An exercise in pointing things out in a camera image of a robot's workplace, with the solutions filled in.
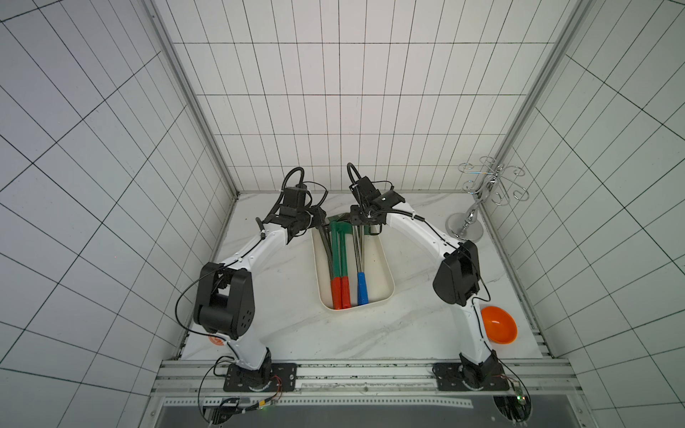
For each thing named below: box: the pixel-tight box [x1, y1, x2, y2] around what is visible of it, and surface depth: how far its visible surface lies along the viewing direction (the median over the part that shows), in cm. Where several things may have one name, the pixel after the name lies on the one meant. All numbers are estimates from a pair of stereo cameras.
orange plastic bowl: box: [480, 305, 519, 345], surface depth 82 cm
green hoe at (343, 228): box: [336, 221, 354, 310], surface depth 91 cm
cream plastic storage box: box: [312, 226, 396, 310], surface depth 94 cm
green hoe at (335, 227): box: [329, 220, 343, 311], surface depth 92 cm
